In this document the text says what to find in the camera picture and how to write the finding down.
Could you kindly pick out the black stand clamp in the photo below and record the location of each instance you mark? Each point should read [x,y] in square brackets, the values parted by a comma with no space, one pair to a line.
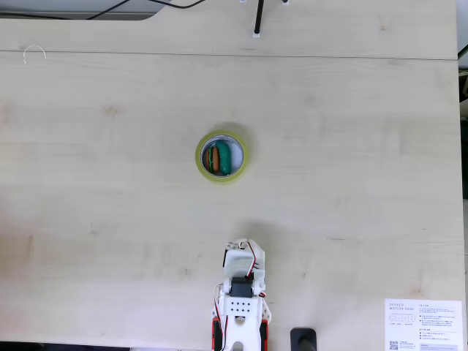
[303,338]

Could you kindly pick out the white printed paper sheet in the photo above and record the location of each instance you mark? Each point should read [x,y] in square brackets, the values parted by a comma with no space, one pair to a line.
[420,325]

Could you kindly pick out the black tripod leg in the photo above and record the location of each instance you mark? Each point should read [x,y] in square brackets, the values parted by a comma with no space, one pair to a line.
[258,18]

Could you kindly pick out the toy hamburger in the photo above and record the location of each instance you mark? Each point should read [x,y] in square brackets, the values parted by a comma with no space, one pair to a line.
[211,159]

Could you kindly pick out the yellow tape roll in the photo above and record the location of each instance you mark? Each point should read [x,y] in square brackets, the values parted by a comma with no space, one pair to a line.
[199,164]

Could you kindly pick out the green toy cucumber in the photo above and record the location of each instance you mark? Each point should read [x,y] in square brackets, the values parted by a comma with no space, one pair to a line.
[224,159]

